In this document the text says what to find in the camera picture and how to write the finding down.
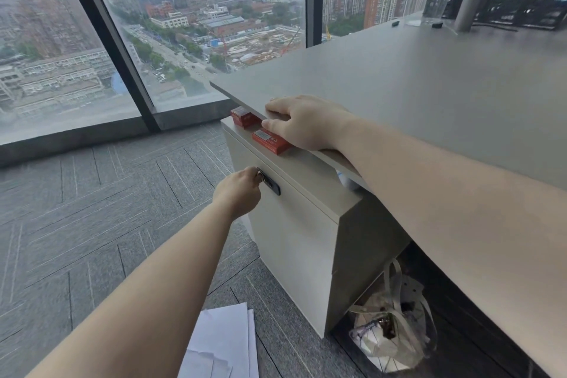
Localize person's left hand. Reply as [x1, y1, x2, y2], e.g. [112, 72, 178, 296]
[213, 167, 266, 221]

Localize person's right hand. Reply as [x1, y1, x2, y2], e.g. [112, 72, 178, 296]
[263, 95, 356, 153]

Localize black cabinet lock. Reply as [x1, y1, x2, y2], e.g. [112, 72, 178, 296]
[257, 167, 281, 197]

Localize person's right forearm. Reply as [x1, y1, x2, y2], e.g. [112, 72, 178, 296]
[329, 116, 567, 376]

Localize person's left forearm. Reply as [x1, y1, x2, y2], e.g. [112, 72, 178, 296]
[26, 203, 236, 378]

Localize red small box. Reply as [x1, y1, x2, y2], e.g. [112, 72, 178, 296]
[251, 127, 293, 156]
[230, 106, 261, 128]

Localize white drawer cabinet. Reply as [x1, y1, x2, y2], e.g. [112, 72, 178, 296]
[220, 116, 411, 339]

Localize white paper sheets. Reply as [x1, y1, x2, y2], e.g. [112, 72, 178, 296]
[177, 302, 260, 378]

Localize clear plastic bag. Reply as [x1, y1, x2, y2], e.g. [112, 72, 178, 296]
[348, 258, 439, 374]

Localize black perforated panel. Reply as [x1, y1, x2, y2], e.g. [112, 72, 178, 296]
[471, 0, 567, 31]

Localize black cable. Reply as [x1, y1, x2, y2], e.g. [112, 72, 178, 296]
[471, 22, 519, 32]

